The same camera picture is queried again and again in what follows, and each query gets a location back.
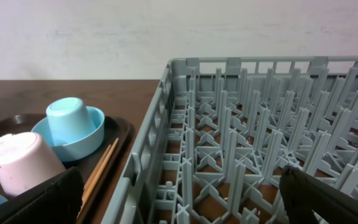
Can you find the grey plastic dishwasher rack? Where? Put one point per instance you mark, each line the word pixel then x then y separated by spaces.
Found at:
pixel 219 131

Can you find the light blue cup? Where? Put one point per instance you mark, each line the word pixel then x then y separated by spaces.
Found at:
pixel 68 120

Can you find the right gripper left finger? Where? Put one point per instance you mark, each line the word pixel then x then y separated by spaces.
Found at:
pixel 57 200

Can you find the white plastic cup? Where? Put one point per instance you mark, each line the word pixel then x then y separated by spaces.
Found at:
pixel 26 160

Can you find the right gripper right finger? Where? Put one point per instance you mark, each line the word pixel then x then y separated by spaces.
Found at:
pixel 305 196

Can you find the dark brown serving tray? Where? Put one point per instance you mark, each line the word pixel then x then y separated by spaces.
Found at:
pixel 114 128

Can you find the light blue bowl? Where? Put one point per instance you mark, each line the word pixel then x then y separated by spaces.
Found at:
pixel 78 149

